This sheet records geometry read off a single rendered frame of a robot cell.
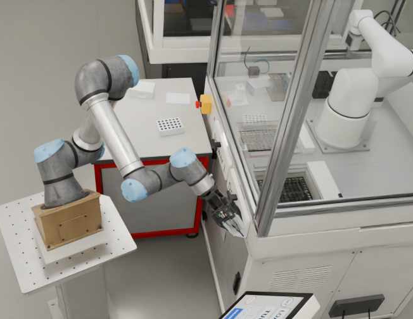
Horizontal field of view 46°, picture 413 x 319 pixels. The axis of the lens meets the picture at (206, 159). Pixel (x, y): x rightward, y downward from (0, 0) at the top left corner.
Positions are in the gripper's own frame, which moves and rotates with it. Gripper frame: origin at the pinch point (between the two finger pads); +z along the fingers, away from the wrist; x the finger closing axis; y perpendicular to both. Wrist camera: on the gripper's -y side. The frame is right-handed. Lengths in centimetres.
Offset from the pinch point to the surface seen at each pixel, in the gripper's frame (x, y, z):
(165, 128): -7, -87, -33
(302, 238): 15.3, -19.0, 24.3
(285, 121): 32.1, 10.9, -25.1
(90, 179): -74, -160, -26
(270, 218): 10.6, -9.0, 5.7
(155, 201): -36, -95, -3
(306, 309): 4.8, 33.5, 15.6
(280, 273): -1, -33, 39
